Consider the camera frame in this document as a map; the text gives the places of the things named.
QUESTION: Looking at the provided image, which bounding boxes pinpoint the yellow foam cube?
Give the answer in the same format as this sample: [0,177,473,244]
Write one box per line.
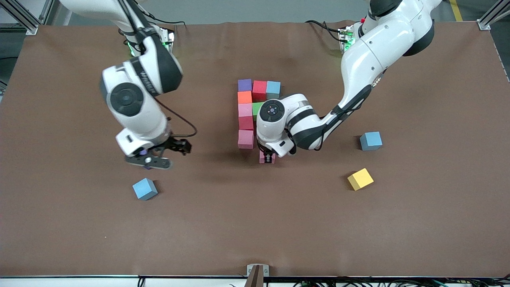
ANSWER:
[347,167,375,191]

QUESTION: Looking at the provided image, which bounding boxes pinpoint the white table edge rail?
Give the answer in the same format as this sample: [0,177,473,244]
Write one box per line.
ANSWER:
[0,275,510,287]

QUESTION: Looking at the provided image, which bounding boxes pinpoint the black left base cable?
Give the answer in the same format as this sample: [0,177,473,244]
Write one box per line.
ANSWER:
[305,19,344,43]

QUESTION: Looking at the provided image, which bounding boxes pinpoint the black right base cable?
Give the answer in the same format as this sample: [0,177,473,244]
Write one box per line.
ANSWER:
[139,8,187,28]

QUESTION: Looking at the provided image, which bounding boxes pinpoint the table cover sheet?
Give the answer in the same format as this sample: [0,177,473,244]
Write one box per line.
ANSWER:
[0,21,510,277]

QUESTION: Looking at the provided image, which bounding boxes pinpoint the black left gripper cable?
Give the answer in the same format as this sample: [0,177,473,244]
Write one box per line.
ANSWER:
[315,102,361,151]

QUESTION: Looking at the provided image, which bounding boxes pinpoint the aluminium frame post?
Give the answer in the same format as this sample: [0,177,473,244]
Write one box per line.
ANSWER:
[0,0,54,35]
[477,0,510,31]

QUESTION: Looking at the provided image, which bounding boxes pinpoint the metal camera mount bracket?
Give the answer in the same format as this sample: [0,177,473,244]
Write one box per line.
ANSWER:
[246,263,270,287]

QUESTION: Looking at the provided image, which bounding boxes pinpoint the tangled black cables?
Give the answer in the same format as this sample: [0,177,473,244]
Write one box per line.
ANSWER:
[293,278,510,287]

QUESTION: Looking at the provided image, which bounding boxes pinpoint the black base cable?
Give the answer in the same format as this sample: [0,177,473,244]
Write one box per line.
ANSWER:
[305,19,344,43]
[139,8,187,28]

